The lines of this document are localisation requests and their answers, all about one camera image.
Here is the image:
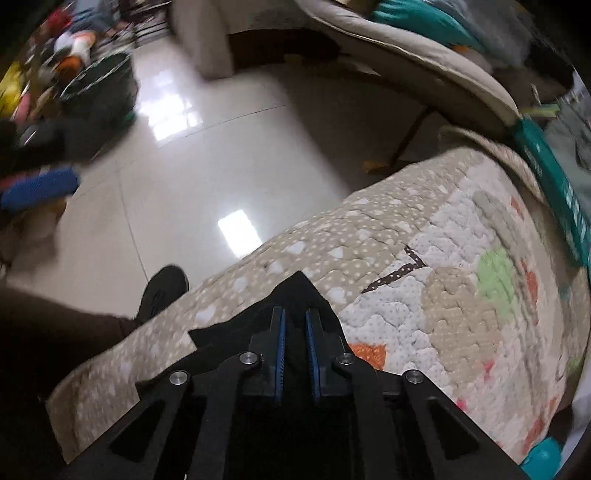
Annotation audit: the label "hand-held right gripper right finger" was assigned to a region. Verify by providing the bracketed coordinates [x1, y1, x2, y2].
[305, 309, 529, 480]

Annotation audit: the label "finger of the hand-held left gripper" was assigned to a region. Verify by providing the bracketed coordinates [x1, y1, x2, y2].
[0, 166, 82, 214]

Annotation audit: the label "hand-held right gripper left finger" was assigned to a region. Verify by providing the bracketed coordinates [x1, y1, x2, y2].
[60, 307, 286, 480]

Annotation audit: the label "black pants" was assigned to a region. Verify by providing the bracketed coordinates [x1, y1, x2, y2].
[134, 270, 385, 480]

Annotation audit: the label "black mesh basket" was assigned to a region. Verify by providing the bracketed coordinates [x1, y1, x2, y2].
[59, 51, 139, 126]

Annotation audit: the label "pile of colourful toys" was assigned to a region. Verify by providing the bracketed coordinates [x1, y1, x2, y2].
[0, 0, 122, 121]

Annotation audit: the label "person's black shoe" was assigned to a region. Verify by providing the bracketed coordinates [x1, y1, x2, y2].
[134, 265, 190, 325]

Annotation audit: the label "quilted patterned bed blanket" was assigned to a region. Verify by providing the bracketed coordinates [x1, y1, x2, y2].
[46, 127, 591, 468]

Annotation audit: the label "person's dark trouser leg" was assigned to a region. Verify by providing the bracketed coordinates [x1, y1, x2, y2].
[0, 281, 139, 462]

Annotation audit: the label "teal printed package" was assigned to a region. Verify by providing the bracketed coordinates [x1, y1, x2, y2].
[512, 90, 591, 269]

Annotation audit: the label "beige cushioned sofa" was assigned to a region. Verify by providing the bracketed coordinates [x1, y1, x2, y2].
[170, 0, 523, 134]

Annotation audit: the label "teal cushion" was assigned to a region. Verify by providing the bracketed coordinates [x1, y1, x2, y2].
[369, 0, 486, 52]

